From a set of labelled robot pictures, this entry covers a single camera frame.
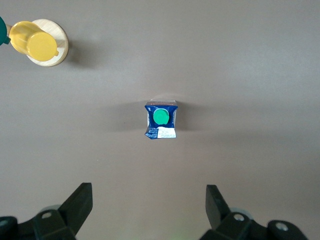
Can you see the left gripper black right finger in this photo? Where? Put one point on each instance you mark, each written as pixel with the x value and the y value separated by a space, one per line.
pixel 225 225

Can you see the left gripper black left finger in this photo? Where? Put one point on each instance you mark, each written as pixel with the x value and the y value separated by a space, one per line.
pixel 50 225

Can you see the blue white milk carton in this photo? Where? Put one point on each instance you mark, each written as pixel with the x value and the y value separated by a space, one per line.
pixel 162 117

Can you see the yellow plastic cup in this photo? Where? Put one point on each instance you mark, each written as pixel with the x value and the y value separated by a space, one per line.
pixel 40 45

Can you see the wooden cup stand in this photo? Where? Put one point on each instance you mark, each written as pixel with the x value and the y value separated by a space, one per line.
pixel 62 40

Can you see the teal plastic cup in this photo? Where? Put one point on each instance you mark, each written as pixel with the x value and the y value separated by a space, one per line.
pixel 2 30

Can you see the brown table cover mat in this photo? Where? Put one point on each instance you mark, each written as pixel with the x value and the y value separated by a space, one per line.
pixel 225 75

